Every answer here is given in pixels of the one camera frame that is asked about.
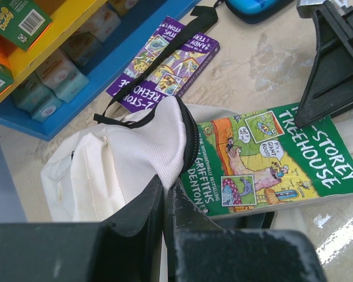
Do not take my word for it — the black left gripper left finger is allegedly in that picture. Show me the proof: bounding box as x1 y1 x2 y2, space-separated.
0 176 163 281

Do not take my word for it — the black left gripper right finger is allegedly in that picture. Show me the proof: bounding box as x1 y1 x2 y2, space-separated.
165 184 327 281

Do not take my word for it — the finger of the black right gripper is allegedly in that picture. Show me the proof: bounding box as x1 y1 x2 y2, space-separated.
294 1 353 128

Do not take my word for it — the cream canvas backpack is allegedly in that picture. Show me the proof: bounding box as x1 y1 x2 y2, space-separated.
40 5 353 236

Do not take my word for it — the green colourful book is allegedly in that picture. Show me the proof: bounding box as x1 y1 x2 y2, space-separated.
181 104 353 219

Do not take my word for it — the blue dinosaur pencil case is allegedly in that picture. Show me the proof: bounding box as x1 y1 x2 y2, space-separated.
214 0 293 24

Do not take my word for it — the purple treehouse book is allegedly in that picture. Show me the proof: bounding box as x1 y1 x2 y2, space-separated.
106 16 221 113

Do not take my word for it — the light blue tissue pack left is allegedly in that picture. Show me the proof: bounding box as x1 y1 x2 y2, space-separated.
11 73 63 123

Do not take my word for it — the light blue tissue pack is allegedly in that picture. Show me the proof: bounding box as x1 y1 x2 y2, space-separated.
35 49 89 103
11 73 63 123

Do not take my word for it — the light blue tissue pack right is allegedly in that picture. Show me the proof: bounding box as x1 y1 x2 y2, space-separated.
35 49 89 103

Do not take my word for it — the blue yellow pink shelf unit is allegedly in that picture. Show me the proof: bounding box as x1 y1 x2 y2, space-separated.
0 1 195 141

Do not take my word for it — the green orange box right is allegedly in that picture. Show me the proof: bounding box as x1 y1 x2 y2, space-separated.
0 0 52 51

